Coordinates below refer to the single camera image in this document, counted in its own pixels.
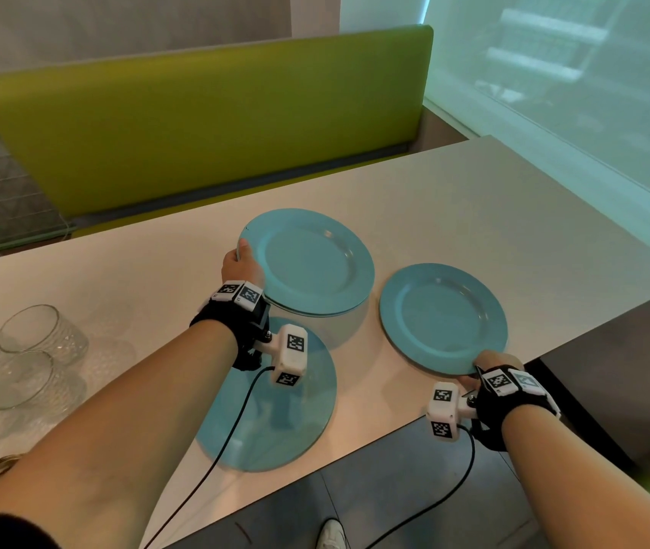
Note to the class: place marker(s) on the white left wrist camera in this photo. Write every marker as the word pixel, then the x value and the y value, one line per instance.
pixel 292 354

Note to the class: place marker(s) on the person's right hand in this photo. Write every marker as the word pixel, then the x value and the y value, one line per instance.
pixel 495 360

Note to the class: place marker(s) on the person's left hand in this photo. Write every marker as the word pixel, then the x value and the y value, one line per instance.
pixel 240 269

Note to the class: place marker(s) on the blue plate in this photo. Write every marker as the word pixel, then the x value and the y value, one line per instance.
pixel 308 260
pixel 442 317
pixel 330 314
pixel 279 423

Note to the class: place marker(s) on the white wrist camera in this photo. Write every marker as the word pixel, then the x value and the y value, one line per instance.
pixel 444 411
pixel 292 354

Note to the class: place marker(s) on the person's right forearm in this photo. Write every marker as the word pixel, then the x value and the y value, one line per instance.
pixel 571 474

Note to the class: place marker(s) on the person's left forearm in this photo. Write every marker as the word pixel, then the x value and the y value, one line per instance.
pixel 102 428

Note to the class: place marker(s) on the person's right thumb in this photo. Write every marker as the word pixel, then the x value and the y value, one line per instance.
pixel 467 384

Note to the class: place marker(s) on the white right marker block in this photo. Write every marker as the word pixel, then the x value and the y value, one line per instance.
pixel 522 385

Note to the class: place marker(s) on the white marker block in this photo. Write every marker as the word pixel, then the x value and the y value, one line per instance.
pixel 522 385
pixel 238 292

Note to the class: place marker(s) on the person's left fingers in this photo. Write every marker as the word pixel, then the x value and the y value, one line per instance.
pixel 243 250

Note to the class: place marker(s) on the clear drinking glass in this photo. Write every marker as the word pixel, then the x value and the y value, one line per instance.
pixel 45 334
pixel 28 383

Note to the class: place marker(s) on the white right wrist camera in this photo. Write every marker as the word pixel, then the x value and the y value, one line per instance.
pixel 444 411

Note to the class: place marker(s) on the white shoe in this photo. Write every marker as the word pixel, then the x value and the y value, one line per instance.
pixel 332 534

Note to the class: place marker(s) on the white left marker block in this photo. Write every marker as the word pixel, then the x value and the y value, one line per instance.
pixel 238 292

